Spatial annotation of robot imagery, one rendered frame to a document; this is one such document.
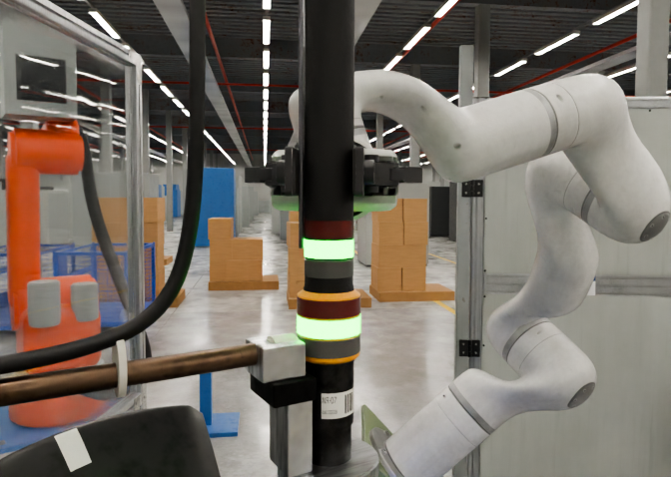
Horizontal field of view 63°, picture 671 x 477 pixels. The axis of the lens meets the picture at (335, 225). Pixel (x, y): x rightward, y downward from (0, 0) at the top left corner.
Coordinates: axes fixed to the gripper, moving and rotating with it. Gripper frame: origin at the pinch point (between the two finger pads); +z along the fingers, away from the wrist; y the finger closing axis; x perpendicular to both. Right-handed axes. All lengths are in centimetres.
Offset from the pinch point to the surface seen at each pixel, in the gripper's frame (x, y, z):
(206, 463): -24.3, 10.8, -7.4
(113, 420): -20.4, 18.4, -6.4
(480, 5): 378, -209, -1101
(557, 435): -95, -75, -179
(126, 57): 38, 70, -120
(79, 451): -21.5, 19.5, -3.0
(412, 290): -152, -62, -822
